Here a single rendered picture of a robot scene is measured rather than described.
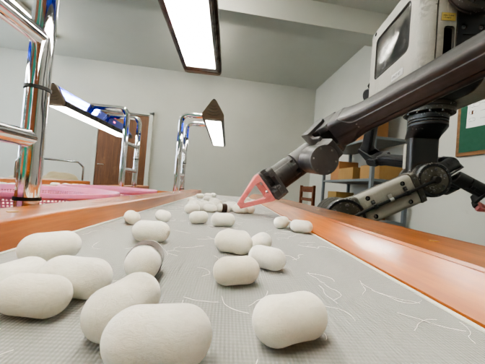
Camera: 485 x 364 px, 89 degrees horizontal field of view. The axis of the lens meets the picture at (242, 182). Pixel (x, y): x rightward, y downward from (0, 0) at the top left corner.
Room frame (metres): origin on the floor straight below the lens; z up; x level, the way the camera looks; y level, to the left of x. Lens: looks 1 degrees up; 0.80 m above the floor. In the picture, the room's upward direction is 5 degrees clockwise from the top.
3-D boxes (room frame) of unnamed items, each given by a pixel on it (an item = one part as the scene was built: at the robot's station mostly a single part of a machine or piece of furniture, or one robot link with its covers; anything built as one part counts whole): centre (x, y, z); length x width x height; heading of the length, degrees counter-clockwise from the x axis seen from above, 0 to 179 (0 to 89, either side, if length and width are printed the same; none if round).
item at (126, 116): (1.16, 0.62, 0.90); 0.20 x 0.19 x 0.45; 3
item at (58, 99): (1.15, 0.70, 1.08); 0.62 x 0.08 x 0.07; 3
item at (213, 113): (1.19, 0.14, 1.08); 0.62 x 0.08 x 0.07; 3
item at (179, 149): (1.19, 0.22, 0.90); 0.20 x 0.19 x 0.45; 3
